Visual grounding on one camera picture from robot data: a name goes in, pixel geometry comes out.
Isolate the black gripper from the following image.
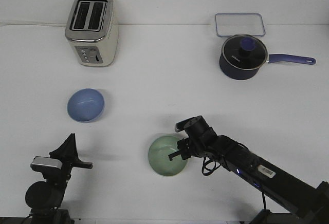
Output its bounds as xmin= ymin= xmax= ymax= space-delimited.
xmin=168 ymin=116 xmax=218 ymax=161
xmin=42 ymin=133 xmax=93 ymax=186

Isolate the green bowl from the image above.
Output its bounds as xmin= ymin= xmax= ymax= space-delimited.
xmin=148 ymin=135 xmax=188 ymax=177

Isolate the blue bowl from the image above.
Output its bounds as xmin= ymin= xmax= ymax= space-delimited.
xmin=66 ymin=88 xmax=105 ymax=123

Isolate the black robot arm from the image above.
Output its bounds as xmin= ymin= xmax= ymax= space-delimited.
xmin=1 ymin=133 xmax=93 ymax=224
xmin=169 ymin=116 xmax=328 ymax=223

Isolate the dark blue saucepan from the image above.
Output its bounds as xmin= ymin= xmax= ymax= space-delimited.
xmin=219 ymin=54 xmax=316 ymax=80

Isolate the glass pot lid blue knob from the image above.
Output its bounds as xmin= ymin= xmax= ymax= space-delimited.
xmin=222 ymin=34 xmax=268 ymax=70

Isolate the silver two-slot toaster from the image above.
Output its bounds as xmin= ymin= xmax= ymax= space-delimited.
xmin=65 ymin=0 xmax=119 ymax=67

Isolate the clear blue-rimmed container lid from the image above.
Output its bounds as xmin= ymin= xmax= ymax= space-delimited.
xmin=214 ymin=13 xmax=266 ymax=38

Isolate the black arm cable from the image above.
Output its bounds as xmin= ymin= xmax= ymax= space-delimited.
xmin=201 ymin=156 xmax=222 ymax=176

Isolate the white toaster power cord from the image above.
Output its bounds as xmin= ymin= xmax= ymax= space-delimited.
xmin=0 ymin=21 xmax=68 ymax=28

